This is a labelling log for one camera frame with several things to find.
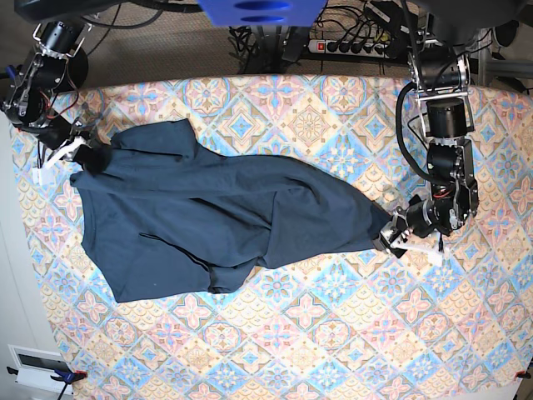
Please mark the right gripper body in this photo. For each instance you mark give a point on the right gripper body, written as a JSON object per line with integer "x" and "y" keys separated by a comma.
{"x": 60, "y": 140}

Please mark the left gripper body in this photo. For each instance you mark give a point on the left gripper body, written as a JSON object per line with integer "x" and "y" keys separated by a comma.
{"x": 421, "y": 219}

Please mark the dark navy t-shirt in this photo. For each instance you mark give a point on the dark navy t-shirt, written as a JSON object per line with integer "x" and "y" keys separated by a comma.
{"x": 168, "y": 216}

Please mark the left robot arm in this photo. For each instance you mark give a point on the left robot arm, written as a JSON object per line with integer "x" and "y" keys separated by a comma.
{"x": 440, "y": 78}

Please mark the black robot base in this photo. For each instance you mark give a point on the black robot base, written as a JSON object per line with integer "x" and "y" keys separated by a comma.
{"x": 473, "y": 13}
{"x": 40, "y": 11}

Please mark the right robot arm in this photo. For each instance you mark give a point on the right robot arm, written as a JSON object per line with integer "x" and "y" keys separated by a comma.
{"x": 44, "y": 88}

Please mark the black round stool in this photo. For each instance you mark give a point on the black round stool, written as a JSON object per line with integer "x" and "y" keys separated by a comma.
{"x": 76, "y": 74}

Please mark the patterned colourful tablecloth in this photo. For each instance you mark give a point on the patterned colourful tablecloth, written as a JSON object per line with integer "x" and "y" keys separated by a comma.
{"x": 349, "y": 326}

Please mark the white power strip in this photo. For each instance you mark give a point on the white power strip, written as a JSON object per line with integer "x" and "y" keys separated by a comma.
{"x": 364, "y": 48}

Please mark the orange clamp lower right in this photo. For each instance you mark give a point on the orange clamp lower right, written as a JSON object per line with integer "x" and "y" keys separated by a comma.
{"x": 523, "y": 375}

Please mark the blue orange clamp lower left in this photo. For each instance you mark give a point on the blue orange clamp lower left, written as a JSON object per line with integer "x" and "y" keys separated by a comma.
{"x": 62, "y": 377}

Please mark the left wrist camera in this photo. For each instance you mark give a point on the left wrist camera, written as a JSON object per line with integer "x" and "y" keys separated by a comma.
{"x": 435, "y": 258}

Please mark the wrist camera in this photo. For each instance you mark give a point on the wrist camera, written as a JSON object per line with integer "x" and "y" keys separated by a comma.
{"x": 435, "y": 258}
{"x": 42, "y": 176}

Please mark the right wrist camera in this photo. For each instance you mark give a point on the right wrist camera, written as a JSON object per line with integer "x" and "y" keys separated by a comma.
{"x": 42, "y": 176}

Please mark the white wall outlet box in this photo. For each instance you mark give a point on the white wall outlet box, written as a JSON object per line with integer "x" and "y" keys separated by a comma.
{"x": 35, "y": 368}

